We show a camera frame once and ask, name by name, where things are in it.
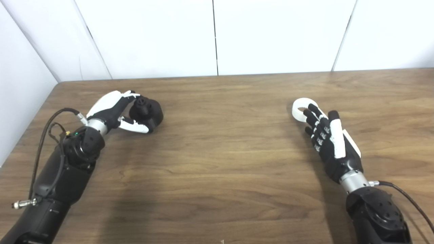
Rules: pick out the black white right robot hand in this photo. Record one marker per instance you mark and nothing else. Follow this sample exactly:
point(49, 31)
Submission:
point(335, 166)

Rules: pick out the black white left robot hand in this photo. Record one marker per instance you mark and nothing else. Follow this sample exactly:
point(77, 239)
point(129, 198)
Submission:
point(108, 106)

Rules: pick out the round black plastic part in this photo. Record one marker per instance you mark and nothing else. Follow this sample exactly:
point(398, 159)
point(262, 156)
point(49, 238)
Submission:
point(153, 112)

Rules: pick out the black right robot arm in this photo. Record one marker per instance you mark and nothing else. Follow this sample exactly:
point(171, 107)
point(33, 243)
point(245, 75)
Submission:
point(376, 217)

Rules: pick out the silver metal connector plug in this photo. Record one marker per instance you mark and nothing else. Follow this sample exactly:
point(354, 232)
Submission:
point(23, 204)

